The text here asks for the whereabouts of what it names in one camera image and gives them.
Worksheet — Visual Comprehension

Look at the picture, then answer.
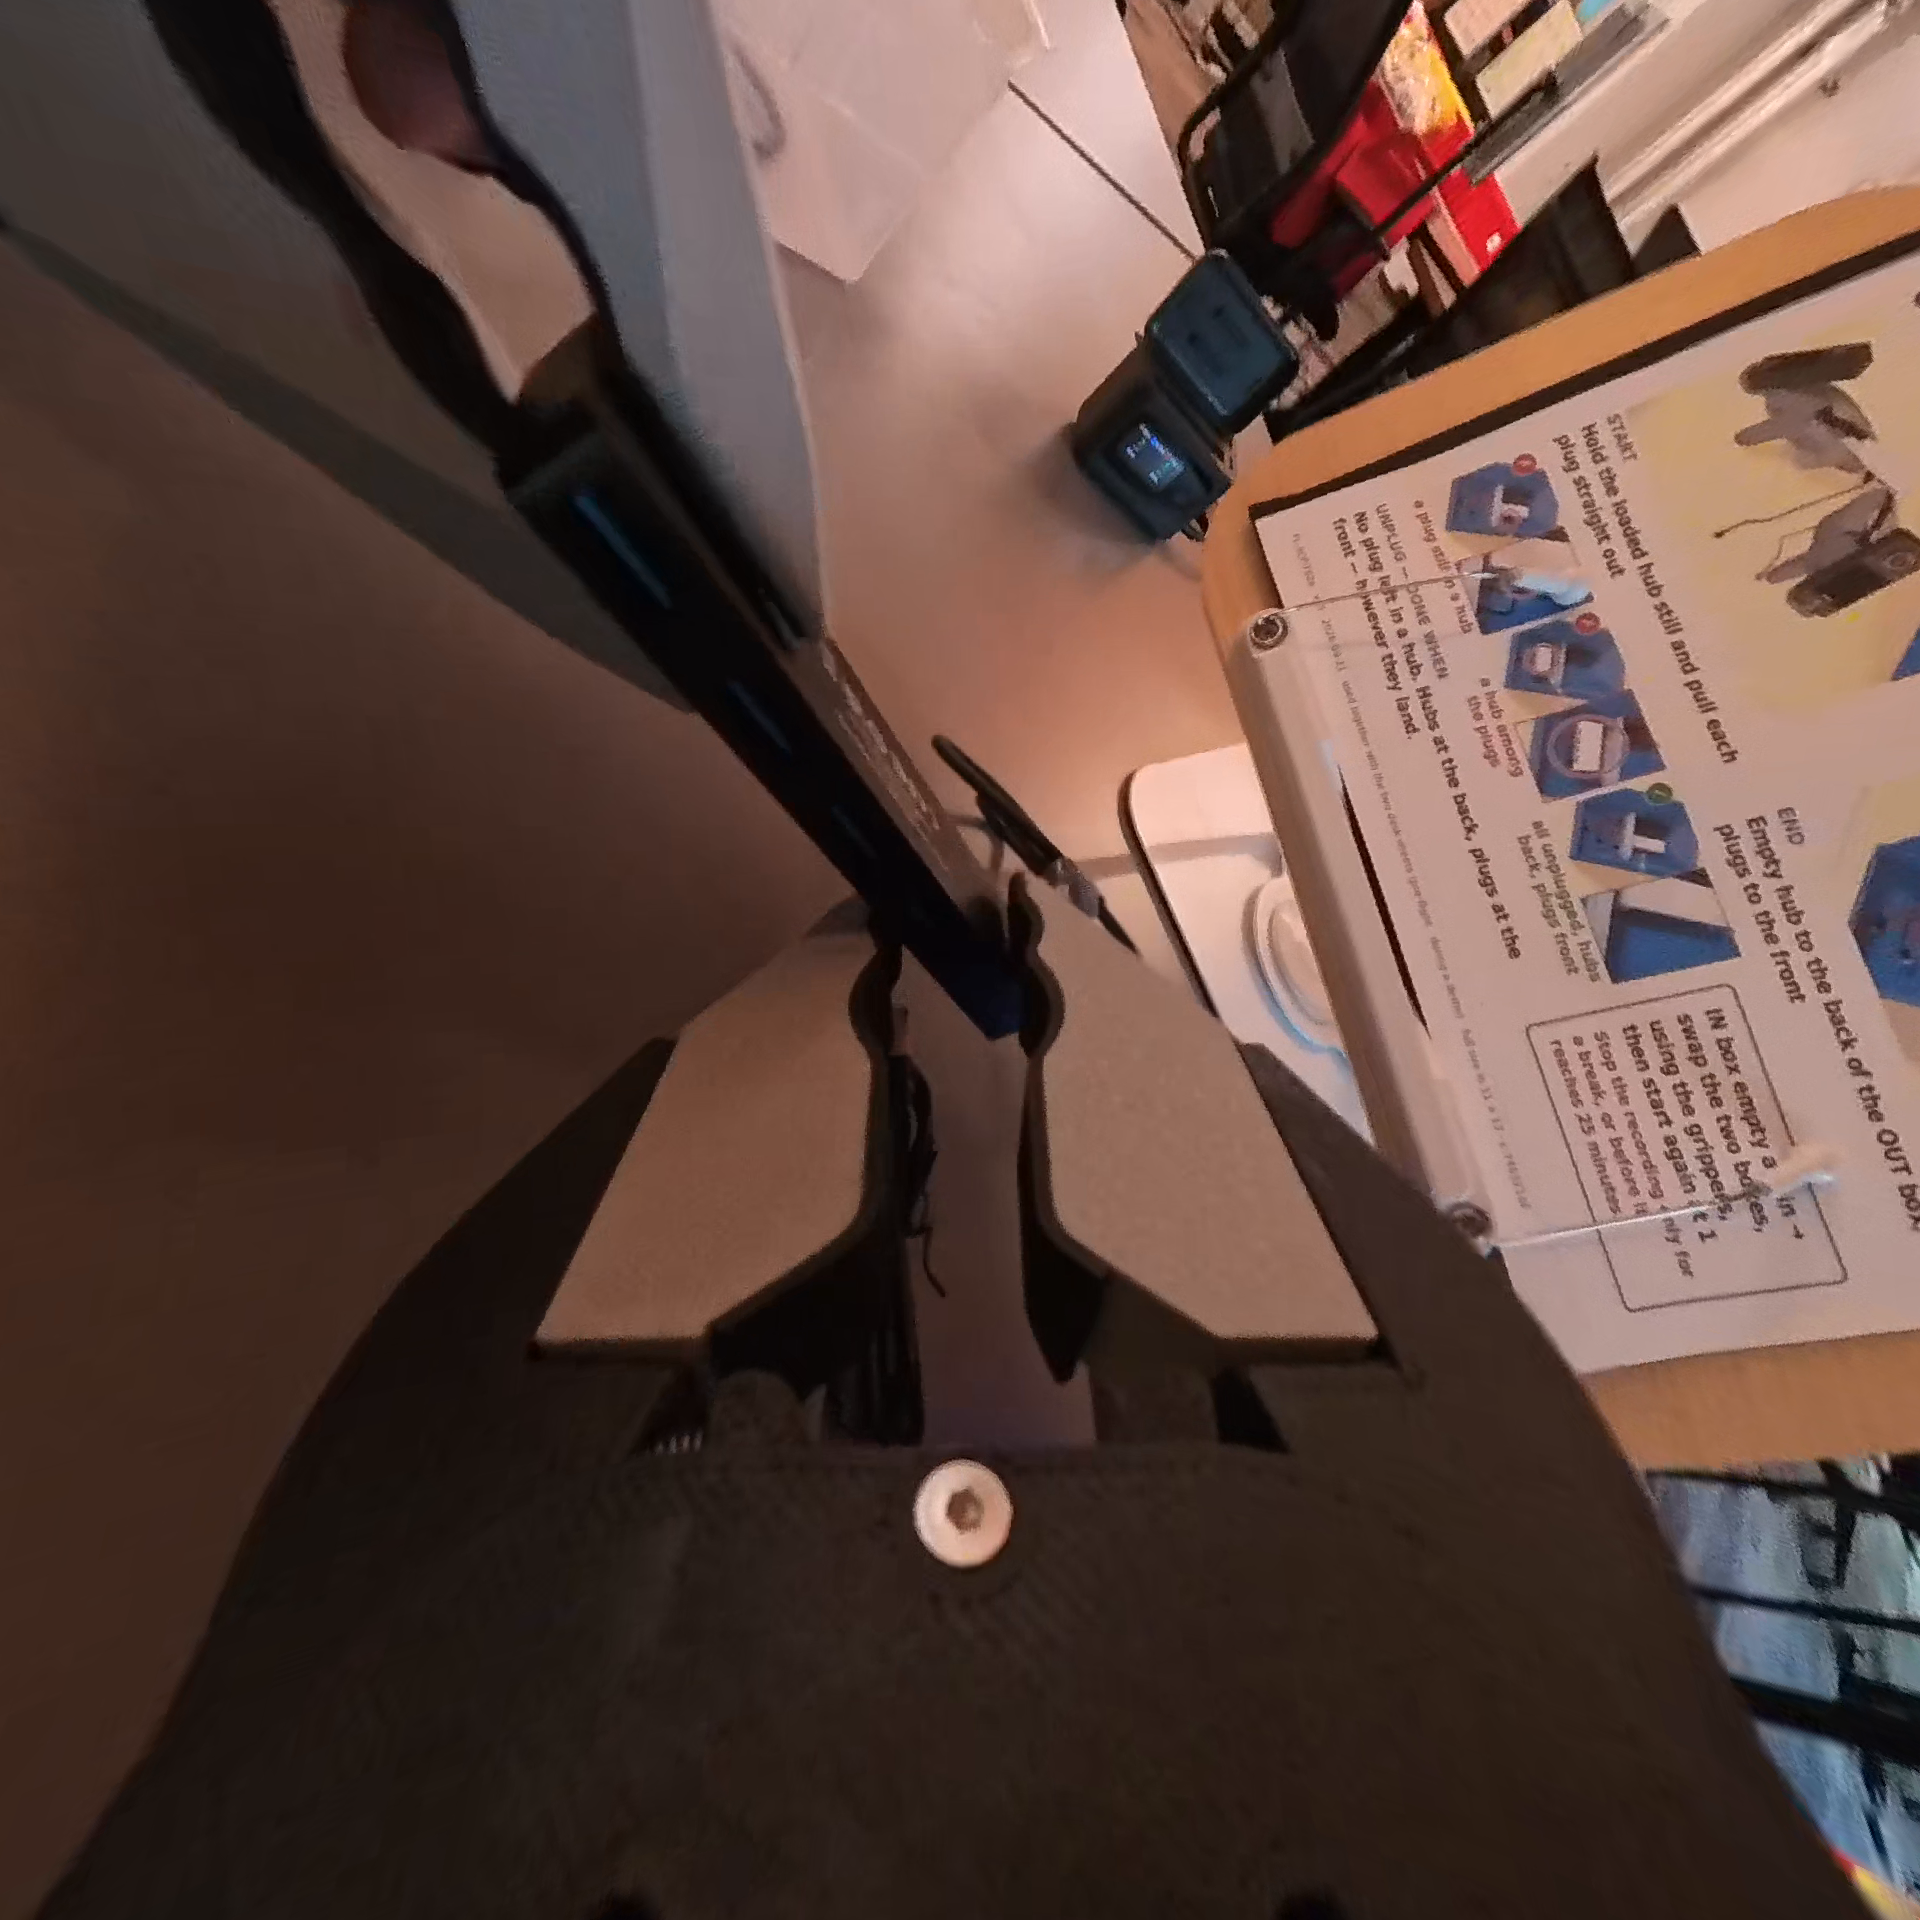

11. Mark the clear acrylic box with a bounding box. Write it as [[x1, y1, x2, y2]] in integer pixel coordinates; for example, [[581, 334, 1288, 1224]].
[[706, 0, 1120, 289]]

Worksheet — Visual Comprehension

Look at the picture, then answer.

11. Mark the printed instruction sheet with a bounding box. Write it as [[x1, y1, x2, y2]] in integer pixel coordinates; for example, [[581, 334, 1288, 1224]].
[[1254, 249, 1920, 1374]]

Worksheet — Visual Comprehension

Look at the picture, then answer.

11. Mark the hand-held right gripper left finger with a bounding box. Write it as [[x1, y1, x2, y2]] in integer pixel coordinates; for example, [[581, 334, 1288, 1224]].
[[535, 903, 900, 1358]]

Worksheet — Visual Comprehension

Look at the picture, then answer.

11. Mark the black usb cable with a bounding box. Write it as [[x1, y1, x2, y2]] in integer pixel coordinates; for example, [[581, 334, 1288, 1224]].
[[860, 992, 951, 1451], [927, 734, 1139, 956]]

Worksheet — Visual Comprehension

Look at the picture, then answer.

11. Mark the black bar usb hub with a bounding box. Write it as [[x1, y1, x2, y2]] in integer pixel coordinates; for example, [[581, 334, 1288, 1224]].
[[497, 338, 1045, 1041]]

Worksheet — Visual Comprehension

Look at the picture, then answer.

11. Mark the small black camera device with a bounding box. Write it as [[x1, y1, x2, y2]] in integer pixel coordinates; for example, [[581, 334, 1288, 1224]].
[[1070, 249, 1304, 545]]

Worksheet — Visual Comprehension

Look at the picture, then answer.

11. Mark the wooden display board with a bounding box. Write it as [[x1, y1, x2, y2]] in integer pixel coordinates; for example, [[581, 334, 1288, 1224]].
[[1198, 188, 1920, 1469]]

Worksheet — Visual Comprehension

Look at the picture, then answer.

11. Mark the red and black cart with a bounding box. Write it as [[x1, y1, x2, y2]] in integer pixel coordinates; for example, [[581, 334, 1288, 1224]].
[[1177, 0, 1519, 309]]

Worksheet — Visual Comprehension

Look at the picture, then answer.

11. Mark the person's left hand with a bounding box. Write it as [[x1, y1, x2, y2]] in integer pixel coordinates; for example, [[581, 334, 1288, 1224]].
[[344, 0, 501, 171]]

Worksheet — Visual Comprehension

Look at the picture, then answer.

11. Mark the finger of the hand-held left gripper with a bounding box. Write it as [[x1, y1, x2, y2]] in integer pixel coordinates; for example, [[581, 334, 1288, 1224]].
[[448, 0, 830, 632], [0, 0, 693, 711]]

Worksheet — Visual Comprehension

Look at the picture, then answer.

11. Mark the wire shelf rack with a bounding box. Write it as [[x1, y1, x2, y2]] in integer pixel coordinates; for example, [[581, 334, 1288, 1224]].
[[1639, 1455, 1920, 1920]]

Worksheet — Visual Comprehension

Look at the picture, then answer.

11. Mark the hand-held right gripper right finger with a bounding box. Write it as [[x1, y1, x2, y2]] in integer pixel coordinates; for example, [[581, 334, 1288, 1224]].
[[1010, 876, 1384, 1387]]

